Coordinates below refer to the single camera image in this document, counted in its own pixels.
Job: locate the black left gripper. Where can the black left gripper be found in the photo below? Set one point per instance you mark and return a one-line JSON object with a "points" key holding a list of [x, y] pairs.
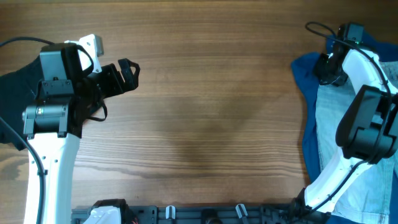
{"points": [[118, 86]]}

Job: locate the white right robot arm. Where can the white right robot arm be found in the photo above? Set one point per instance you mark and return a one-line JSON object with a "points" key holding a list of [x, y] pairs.
{"points": [[366, 134]]}

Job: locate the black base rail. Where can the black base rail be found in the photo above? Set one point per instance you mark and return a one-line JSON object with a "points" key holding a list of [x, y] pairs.
{"points": [[266, 214]]}

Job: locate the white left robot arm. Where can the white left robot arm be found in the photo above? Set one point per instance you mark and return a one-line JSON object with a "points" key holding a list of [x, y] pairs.
{"points": [[51, 166]]}

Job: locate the blue shirt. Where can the blue shirt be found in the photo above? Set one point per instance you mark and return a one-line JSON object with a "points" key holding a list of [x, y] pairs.
{"points": [[308, 85]]}

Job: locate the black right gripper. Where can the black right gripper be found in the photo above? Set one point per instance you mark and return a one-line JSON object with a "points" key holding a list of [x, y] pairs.
{"points": [[318, 70]]}

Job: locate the black garment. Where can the black garment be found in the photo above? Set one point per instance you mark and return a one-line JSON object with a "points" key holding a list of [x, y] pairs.
{"points": [[15, 99]]}

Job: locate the left arm base joint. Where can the left arm base joint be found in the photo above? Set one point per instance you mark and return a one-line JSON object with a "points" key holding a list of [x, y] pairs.
{"points": [[111, 211]]}

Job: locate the light blue denim shorts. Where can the light blue denim shorts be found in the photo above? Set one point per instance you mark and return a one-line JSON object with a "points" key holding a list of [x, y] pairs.
{"points": [[372, 197]]}

